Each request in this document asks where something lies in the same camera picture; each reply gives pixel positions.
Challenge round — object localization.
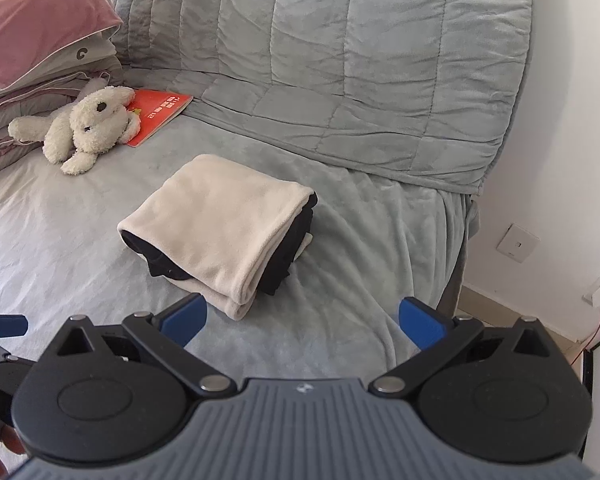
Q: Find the beige and black bear sweatshirt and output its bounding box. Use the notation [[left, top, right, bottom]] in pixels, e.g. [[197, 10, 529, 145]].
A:
[[118, 154, 313, 321]]

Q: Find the person's left hand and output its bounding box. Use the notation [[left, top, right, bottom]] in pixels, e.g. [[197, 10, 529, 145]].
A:
[[0, 425, 27, 479]]

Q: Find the folded grey quilt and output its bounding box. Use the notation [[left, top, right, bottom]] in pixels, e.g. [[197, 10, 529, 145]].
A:
[[0, 89, 81, 187]]

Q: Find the white plush dog toy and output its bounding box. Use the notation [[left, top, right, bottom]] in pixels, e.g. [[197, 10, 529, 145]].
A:
[[8, 80, 140, 176]]

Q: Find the red book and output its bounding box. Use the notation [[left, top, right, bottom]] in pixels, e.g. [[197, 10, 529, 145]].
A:
[[128, 89, 193, 148]]

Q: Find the quilted grey headboard cover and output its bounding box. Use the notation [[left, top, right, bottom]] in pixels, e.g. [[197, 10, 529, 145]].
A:
[[111, 0, 533, 194]]

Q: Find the grey pillow with letter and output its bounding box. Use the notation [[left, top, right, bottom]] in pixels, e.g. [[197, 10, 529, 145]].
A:
[[0, 32, 118, 98]]

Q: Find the pink velvet pillow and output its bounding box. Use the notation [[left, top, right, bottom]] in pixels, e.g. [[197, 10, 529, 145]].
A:
[[0, 0, 122, 90]]

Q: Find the white wall socket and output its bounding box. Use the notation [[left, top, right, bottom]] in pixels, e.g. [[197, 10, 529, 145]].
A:
[[496, 223, 540, 263]]

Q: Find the red cable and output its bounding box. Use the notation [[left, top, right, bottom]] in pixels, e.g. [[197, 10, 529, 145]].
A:
[[564, 303, 600, 366]]

